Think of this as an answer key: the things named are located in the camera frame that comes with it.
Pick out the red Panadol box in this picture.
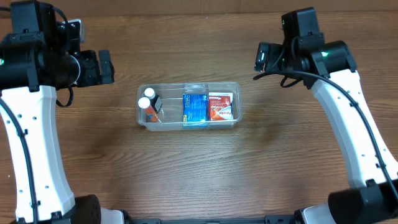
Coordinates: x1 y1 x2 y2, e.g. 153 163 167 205
208 92 233 121

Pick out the dark brown bottle white cap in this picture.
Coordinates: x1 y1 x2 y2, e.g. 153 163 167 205
144 88 162 113

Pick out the orange tablet tube white cap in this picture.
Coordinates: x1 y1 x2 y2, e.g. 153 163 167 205
137 97 160 123

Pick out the blue VapoDrops box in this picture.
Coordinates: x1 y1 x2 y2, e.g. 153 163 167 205
183 94 208 123

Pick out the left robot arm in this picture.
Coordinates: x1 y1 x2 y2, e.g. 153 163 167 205
1 1 124 223

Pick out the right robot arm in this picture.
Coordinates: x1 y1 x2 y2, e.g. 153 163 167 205
254 7 397 223

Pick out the clear plastic container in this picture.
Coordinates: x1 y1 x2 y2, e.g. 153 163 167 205
137 82 243 131

